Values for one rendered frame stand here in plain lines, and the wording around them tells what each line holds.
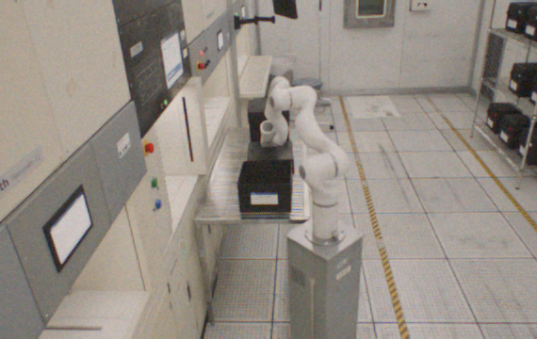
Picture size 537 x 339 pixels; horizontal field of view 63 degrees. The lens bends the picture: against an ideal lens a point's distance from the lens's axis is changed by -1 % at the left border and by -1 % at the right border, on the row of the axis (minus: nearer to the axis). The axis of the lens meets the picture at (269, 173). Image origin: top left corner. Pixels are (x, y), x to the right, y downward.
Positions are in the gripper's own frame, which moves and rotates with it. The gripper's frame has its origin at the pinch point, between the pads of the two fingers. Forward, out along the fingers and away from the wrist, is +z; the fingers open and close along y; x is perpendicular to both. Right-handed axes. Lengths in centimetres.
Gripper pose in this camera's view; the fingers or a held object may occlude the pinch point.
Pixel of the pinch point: (269, 147)
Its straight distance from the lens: 278.6
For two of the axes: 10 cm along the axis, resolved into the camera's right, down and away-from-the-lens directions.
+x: 0.2, 9.5, -3.0
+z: 0.4, 3.0, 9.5
